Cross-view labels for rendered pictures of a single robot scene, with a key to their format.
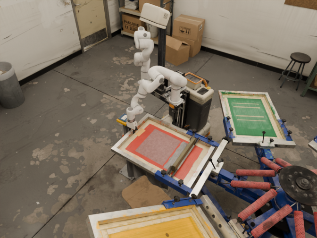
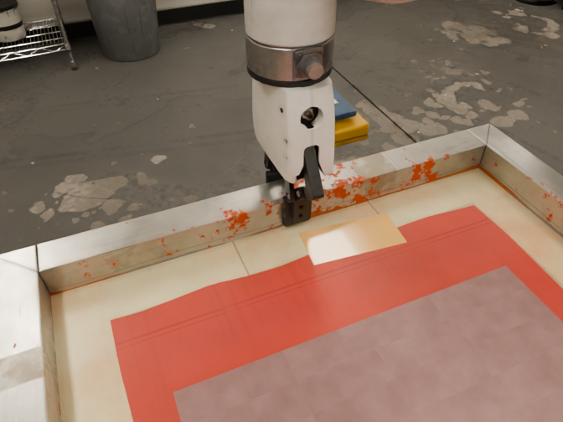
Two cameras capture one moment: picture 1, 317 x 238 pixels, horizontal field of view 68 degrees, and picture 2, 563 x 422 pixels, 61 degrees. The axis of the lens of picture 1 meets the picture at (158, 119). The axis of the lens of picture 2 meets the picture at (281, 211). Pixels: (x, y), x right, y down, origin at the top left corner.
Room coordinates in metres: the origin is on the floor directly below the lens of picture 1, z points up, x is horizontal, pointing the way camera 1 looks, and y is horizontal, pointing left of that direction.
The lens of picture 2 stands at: (1.27, 0.03, 1.32)
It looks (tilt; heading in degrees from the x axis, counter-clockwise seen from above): 43 degrees down; 35
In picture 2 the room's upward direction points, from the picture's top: straight up
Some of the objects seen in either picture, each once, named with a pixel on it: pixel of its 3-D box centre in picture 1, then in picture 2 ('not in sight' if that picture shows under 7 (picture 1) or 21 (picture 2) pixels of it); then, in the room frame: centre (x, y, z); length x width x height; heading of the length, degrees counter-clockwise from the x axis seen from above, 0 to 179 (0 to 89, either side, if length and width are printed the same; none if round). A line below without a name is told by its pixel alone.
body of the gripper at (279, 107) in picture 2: (131, 123); (288, 109); (1.60, 0.26, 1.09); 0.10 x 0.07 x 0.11; 58
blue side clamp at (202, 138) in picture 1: (200, 139); not in sight; (1.51, -0.41, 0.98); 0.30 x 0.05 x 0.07; 58
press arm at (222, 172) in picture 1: (222, 174); not in sight; (1.11, -0.54, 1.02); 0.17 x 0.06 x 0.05; 58
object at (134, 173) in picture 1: (146, 174); not in sight; (1.25, 0.09, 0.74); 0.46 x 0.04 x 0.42; 58
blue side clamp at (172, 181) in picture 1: (171, 182); not in sight; (1.04, -0.12, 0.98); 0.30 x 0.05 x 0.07; 58
